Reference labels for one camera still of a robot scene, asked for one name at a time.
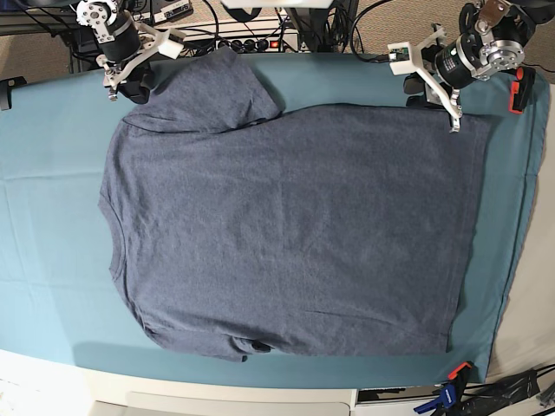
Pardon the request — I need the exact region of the black plastic bag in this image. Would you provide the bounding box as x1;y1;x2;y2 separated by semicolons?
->
458;369;540;416

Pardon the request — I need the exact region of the power strip with red switch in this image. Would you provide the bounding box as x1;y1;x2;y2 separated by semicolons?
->
216;33;299;54

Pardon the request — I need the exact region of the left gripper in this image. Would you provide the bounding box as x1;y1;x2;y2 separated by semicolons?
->
403;23;478;133

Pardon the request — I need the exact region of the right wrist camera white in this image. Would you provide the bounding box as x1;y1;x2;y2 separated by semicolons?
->
158;29;186;59

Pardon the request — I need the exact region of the orange black clamp top right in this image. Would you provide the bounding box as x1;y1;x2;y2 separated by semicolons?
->
508;67;536;114

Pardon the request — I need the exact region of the blue orange clamp bottom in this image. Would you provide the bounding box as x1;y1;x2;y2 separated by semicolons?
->
414;361;473;415

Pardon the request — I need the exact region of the blue-grey heathered T-shirt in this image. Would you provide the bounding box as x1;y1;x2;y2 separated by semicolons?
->
99;49;491;361

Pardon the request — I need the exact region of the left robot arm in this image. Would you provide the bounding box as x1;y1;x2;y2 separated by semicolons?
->
388;1;554;132

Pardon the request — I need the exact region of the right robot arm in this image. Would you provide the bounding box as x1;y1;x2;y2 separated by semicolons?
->
76;1;183;105

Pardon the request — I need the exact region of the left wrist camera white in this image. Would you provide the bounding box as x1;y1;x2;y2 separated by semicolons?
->
388;42;413;75

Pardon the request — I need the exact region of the aluminium frame rail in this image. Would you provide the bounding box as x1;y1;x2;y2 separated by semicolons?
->
1;10;79;36

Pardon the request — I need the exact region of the black clamp left edge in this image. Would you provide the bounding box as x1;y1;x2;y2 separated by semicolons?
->
0;76;27;111

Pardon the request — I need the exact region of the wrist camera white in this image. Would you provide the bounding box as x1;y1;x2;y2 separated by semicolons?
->
158;29;186;59
388;42;413;75

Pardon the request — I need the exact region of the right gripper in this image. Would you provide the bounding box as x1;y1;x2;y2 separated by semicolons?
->
96;17;165;104

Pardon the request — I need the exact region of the camera black cable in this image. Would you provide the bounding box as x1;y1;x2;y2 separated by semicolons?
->
349;0;391;62

